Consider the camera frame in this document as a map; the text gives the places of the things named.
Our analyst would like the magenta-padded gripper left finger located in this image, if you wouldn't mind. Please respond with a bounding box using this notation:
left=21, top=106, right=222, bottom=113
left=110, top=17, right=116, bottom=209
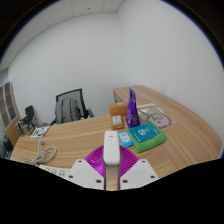
left=67, top=146, right=107, bottom=191

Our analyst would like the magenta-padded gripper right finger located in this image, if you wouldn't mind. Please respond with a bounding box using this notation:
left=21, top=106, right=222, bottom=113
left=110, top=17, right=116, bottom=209
left=118, top=146, right=160, bottom=191

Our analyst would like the white charger block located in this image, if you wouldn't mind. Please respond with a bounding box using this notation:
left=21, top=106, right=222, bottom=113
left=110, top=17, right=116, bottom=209
left=102, top=130, right=122, bottom=168

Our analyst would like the cream power strip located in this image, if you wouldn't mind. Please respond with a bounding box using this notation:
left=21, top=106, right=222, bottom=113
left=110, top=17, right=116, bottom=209
left=38, top=163, right=71, bottom=180

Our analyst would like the green folded cloth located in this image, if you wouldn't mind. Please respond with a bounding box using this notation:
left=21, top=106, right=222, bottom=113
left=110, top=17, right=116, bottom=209
left=126, top=120, right=168, bottom=154

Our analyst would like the small blue packet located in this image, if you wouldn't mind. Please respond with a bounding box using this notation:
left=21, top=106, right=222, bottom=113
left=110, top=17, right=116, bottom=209
left=118, top=131, right=135, bottom=149

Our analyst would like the teal booklet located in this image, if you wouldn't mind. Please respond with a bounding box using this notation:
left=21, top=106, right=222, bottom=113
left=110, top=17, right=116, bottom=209
left=128, top=121, right=161, bottom=144

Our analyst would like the clear plastic bag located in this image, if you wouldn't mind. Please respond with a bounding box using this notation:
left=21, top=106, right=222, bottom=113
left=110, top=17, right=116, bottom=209
left=136, top=103, right=175, bottom=130

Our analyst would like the white green leaflet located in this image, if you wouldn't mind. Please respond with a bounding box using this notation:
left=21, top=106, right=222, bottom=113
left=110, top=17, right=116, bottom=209
left=30, top=125, right=51, bottom=139

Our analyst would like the purple standing pouch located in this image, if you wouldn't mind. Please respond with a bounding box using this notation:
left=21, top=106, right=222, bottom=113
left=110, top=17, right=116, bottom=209
left=125, top=87, right=142, bottom=130

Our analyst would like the grey backpack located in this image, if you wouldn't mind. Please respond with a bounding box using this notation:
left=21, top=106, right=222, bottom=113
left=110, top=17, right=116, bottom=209
left=54, top=97, right=82, bottom=125

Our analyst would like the orange cardboard box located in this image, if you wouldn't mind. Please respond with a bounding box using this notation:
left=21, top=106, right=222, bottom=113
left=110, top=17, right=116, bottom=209
left=108, top=102, right=129, bottom=118

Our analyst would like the black desk organizer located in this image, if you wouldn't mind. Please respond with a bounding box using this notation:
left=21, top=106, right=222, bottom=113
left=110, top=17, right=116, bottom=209
left=15, top=105, right=40, bottom=136

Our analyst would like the black mesh office chair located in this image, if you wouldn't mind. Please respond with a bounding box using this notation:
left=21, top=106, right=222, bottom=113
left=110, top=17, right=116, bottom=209
left=49, top=88, right=95, bottom=126

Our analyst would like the wooden shelf unit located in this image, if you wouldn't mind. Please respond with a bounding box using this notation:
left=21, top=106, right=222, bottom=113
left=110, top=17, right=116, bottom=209
left=0, top=81, right=22, bottom=148

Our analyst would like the grey coiled cable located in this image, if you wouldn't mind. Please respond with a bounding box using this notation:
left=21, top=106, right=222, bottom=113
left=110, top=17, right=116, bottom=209
left=23, top=138, right=58, bottom=167

